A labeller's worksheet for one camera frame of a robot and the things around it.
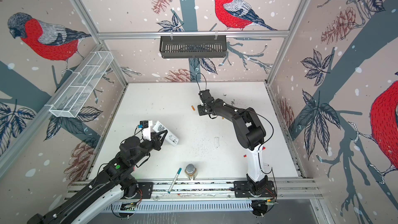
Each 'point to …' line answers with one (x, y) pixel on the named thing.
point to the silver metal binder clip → (190, 170)
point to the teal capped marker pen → (174, 180)
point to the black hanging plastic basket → (193, 47)
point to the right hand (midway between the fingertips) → (201, 110)
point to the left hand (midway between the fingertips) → (165, 132)
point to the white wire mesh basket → (71, 99)
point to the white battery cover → (216, 141)
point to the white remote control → (169, 137)
